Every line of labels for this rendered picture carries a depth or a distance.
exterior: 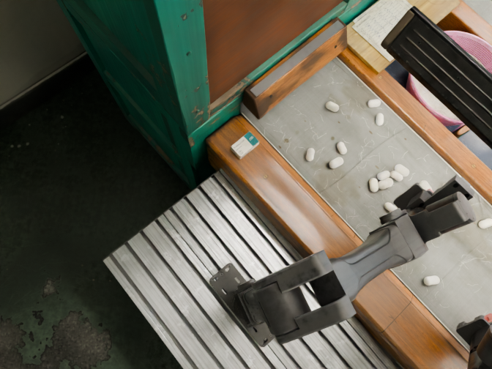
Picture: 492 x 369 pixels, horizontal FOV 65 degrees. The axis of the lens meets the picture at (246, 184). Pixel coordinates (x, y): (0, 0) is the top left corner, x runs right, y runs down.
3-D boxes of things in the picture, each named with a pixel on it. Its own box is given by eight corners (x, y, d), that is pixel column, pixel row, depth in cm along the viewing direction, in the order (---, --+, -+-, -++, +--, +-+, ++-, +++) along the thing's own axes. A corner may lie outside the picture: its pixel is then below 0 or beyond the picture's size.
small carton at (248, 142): (240, 159, 91) (240, 157, 89) (230, 149, 92) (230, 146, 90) (258, 144, 93) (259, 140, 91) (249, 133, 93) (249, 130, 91)
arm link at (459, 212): (455, 180, 70) (437, 189, 60) (482, 223, 68) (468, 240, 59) (398, 207, 77) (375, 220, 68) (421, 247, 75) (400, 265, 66)
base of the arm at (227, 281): (230, 259, 87) (206, 280, 85) (289, 332, 84) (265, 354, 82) (230, 261, 95) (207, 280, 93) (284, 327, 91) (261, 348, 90)
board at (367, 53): (377, 75, 99) (378, 72, 98) (335, 36, 101) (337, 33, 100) (458, 5, 106) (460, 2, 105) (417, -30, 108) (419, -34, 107)
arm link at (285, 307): (261, 281, 85) (297, 271, 54) (274, 310, 84) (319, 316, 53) (236, 293, 84) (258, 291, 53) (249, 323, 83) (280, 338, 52)
